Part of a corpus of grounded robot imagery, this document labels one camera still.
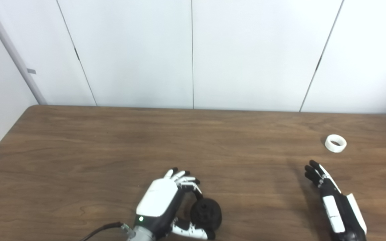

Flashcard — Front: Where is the round black part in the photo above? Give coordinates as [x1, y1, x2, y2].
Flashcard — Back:
[190, 198, 222, 231]

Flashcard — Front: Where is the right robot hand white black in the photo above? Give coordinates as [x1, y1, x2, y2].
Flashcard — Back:
[304, 160, 368, 241]

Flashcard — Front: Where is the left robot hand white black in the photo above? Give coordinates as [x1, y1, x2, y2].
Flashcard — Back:
[135, 167, 216, 241]

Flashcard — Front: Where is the grey wall corner post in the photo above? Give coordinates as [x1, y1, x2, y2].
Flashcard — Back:
[0, 0, 48, 105]

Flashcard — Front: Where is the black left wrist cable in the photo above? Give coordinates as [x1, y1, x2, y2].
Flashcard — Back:
[79, 222, 125, 241]

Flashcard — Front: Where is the white ring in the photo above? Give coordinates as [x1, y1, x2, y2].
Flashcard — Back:
[325, 134, 347, 153]

